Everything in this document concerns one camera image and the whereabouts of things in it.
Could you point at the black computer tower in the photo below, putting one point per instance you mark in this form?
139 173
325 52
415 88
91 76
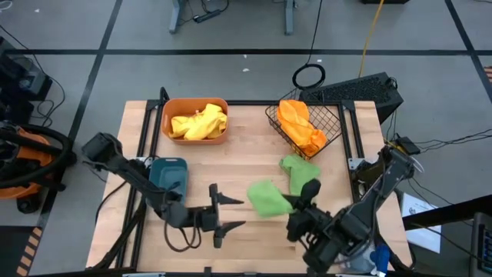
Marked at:
353 90

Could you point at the grey device with screen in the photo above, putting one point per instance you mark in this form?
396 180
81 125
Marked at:
482 246

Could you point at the orange plastic basket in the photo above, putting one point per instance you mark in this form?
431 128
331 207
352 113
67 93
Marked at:
194 101

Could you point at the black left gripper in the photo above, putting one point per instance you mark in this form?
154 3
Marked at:
200 219

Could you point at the teal plastic basket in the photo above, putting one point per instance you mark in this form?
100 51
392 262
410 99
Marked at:
169 173

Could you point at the black equipment box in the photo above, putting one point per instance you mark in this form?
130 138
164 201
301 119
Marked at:
23 81

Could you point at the black aluminium table frame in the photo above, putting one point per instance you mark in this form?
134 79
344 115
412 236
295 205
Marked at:
250 102

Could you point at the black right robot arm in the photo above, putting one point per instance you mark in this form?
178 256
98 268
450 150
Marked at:
369 207

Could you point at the green microfiber towel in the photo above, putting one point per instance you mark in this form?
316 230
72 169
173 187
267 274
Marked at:
267 200
298 171

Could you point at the black beam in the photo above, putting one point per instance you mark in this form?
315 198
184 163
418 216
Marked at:
453 211

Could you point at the white paper sheet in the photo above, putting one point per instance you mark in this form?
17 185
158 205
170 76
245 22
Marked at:
415 205

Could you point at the silver metal bracket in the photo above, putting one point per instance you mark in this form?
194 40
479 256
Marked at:
355 163

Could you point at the grey desk leg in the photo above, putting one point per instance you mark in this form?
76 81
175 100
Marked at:
176 19
288 19

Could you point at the grey spray bottle blue trigger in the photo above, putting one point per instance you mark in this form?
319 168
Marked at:
381 255

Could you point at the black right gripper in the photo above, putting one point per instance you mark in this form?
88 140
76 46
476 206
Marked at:
307 225

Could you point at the orange microfiber towel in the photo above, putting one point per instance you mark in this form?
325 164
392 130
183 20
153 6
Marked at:
294 111
307 140

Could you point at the black power strip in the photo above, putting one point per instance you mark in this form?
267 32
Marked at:
207 16

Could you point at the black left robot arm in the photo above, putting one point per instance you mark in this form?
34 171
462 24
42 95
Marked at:
127 169

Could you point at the black power adapter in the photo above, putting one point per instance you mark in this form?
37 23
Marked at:
408 145

